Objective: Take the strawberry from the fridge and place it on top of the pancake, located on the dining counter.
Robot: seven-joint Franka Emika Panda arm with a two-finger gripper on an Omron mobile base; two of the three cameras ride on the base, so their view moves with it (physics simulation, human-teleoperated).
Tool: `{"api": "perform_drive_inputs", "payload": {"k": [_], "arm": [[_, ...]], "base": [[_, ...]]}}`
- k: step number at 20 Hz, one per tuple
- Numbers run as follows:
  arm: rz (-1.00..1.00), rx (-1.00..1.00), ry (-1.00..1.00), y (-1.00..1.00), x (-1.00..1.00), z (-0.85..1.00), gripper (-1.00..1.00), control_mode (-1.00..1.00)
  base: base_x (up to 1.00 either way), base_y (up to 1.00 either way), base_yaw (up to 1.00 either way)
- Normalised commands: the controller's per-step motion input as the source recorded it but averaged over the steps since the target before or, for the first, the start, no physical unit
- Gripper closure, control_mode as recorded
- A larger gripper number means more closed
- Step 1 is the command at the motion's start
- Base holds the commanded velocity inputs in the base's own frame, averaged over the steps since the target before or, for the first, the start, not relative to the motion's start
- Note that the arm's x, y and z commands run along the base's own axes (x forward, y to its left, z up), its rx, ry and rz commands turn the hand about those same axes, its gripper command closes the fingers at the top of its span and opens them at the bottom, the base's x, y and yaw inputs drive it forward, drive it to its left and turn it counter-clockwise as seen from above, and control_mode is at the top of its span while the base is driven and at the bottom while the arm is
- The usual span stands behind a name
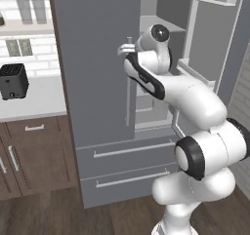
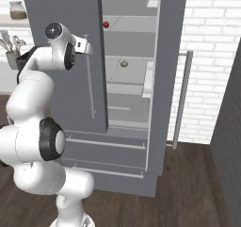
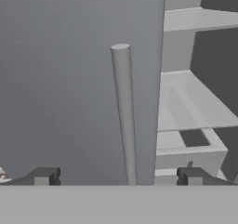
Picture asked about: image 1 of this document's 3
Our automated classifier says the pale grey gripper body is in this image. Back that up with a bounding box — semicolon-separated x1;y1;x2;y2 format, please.
116;43;137;57

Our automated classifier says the grey fridge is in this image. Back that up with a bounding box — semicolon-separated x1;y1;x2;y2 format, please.
47;0;250;210

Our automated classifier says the grey closed fridge door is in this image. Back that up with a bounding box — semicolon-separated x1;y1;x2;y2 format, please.
47;0;143;149

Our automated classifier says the long silver fridge drawer handle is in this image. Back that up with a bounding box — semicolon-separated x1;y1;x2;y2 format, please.
93;142;176;159
95;170;171;189

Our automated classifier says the brown wooden drawer front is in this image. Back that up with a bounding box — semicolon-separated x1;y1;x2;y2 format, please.
5;114;70;135

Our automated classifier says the grey open fridge door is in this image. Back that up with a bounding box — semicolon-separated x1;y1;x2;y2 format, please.
171;0;250;139

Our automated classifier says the black toaster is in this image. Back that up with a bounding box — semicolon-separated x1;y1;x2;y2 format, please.
0;62;30;101

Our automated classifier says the wooden wall shelf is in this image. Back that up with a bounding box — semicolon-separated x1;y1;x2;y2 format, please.
0;19;55;37

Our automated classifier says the grey glass jar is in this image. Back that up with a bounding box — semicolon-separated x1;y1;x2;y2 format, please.
16;0;34;25
30;0;49;25

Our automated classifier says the grey short fridge drawer front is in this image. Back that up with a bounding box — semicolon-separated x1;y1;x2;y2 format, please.
79;163;181;210

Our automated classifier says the short silver drawer handle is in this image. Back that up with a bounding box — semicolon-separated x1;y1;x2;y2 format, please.
24;124;46;132

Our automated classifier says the brown wooden cupboard door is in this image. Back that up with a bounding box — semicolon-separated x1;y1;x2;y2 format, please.
0;122;23;202
5;128;78;196

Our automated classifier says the silver vertical fridge door handle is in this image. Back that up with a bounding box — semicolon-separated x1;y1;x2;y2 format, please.
125;77;132;127

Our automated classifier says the silver cupboard door handle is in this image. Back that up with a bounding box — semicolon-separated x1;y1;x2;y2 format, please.
0;155;8;176
7;144;21;173

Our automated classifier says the grey tall fridge drawer front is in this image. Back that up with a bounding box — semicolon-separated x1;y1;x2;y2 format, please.
75;136;181;180

